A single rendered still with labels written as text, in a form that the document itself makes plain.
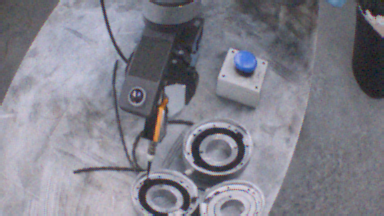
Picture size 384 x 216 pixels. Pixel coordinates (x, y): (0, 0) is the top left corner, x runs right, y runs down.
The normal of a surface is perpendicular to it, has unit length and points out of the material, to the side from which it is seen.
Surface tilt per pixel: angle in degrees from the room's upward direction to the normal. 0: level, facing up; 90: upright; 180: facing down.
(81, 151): 0
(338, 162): 0
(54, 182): 0
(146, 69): 31
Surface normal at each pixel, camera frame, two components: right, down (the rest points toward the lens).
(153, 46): -0.11, -0.10
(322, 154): 0.06, -0.57
